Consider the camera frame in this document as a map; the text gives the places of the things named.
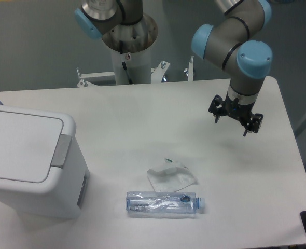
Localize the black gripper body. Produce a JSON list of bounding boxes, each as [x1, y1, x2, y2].
[[215, 91, 255, 122]]

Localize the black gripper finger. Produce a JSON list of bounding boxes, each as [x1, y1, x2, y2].
[[208, 95, 225, 123], [243, 113, 263, 137]]

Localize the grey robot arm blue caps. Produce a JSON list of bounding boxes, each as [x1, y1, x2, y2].
[[191, 1, 273, 134]]

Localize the second grey robot arm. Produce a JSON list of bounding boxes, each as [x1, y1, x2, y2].
[[74, 1, 143, 39]]

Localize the white trash can body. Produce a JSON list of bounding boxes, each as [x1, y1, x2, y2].
[[0, 105, 90, 218]]

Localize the white trash can lid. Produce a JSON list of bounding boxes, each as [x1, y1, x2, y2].
[[0, 106, 76, 183]]

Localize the crumpled white plastic wrapper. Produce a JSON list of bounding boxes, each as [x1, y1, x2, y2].
[[147, 158, 198, 192]]

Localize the clear plastic water bottle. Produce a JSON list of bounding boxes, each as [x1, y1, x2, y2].
[[126, 191, 205, 214]]

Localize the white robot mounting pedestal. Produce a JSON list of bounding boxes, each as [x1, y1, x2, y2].
[[76, 11, 195, 88]]

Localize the black cable on pedestal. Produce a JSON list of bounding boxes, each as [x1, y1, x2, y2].
[[119, 40, 133, 85]]

